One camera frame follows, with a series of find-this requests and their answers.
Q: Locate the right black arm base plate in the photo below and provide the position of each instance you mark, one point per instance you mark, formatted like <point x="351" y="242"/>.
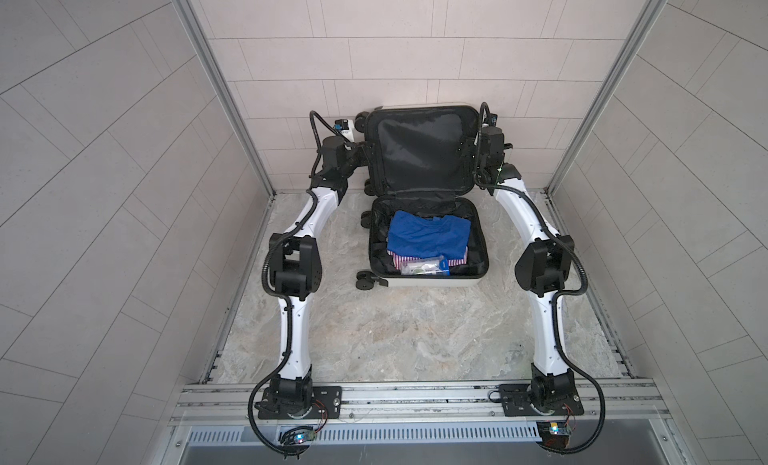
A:
<point x="538" y="399"/>

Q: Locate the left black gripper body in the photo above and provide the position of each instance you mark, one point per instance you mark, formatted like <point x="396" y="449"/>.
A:
<point x="350" y="161"/>

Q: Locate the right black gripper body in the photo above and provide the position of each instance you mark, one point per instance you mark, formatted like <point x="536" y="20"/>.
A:
<point x="484" y="161"/>

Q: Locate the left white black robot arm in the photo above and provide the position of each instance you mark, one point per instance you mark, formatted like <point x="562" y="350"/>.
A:
<point x="292" y="273"/>

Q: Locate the small circuit board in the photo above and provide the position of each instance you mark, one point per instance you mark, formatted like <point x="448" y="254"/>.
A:
<point x="554" y="434"/>
<point x="298" y="436"/>

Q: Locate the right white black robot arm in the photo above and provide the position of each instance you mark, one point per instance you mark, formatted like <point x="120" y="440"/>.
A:
<point x="547" y="270"/>

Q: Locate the left aluminium corner post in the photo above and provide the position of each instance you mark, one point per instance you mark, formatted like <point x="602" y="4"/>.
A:
<point x="200" y="43"/>

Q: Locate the aluminium corner post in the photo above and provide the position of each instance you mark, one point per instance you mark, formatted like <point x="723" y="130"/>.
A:
<point x="637" y="35"/>
<point x="200" y="43"/>

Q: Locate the right small circuit board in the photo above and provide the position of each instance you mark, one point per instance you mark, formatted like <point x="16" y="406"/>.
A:
<point x="554" y="434"/>

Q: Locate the red white striped cloth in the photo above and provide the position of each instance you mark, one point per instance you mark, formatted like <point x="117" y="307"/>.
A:
<point x="399" y="259"/>

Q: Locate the left small circuit board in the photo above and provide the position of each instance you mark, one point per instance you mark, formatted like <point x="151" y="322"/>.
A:
<point x="298" y="436"/>

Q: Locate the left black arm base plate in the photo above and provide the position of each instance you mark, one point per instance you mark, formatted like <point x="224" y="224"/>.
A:
<point x="321" y="402"/>

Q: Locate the blue t-shirt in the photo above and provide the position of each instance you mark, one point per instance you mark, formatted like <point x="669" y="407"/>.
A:
<point x="411" y="235"/>

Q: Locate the black suitcase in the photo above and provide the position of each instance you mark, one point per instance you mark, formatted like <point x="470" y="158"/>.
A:
<point x="420" y="160"/>

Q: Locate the clear cup blue lid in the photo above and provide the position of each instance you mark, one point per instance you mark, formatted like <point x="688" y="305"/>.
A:
<point x="433" y="266"/>

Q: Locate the aluminium mounting rail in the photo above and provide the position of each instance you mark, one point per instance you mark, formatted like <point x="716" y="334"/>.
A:
<point x="464" y="412"/>

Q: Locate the right aluminium corner post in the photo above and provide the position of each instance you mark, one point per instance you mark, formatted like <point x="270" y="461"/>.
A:
<point x="637" y="35"/>

